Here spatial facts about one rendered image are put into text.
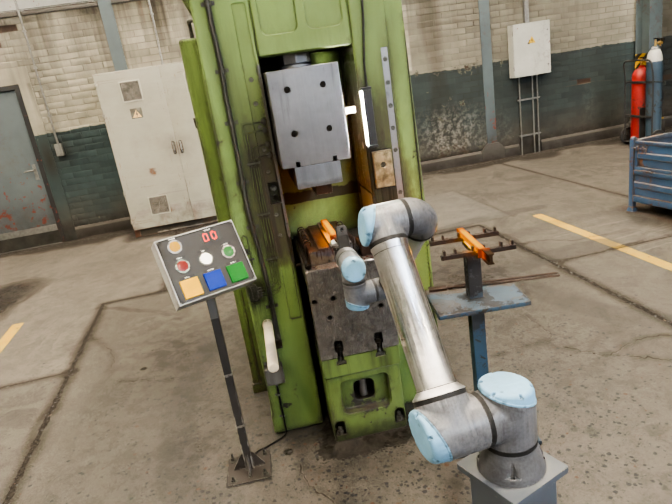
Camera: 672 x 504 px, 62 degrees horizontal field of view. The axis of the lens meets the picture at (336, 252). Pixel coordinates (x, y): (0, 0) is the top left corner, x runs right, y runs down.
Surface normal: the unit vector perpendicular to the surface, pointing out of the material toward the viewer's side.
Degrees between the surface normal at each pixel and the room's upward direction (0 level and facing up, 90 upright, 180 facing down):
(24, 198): 90
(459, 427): 56
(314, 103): 90
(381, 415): 90
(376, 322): 90
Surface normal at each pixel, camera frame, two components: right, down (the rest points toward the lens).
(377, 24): 0.17, 0.29
